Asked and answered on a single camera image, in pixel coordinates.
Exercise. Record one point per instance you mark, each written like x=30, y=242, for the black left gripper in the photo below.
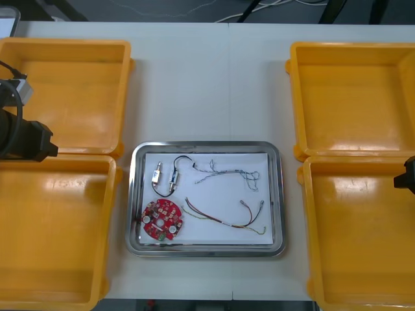
x=39, y=141

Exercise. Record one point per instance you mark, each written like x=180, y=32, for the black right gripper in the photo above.
x=408, y=178

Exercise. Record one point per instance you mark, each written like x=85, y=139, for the small metal solenoid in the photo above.
x=173, y=177
x=156, y=176

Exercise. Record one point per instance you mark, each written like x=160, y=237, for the round red circuit board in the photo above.
x=162, y=221

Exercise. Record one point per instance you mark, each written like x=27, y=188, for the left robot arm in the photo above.
x=24, y=90

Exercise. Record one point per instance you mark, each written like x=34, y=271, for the yellow-orange plastic bin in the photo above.
x=81, y=107
x=350, y=107
x=65, y=243
x=356, y=243

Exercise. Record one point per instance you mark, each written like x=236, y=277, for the steel tray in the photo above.
x=133, y=201

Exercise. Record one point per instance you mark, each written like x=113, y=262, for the grey rimmed tray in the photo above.
x=7, y=24

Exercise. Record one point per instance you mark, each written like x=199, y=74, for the white paper sheet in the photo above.
x=220, y=197

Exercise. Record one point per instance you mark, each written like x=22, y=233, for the black slanted stand leg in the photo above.
x=249, y=10

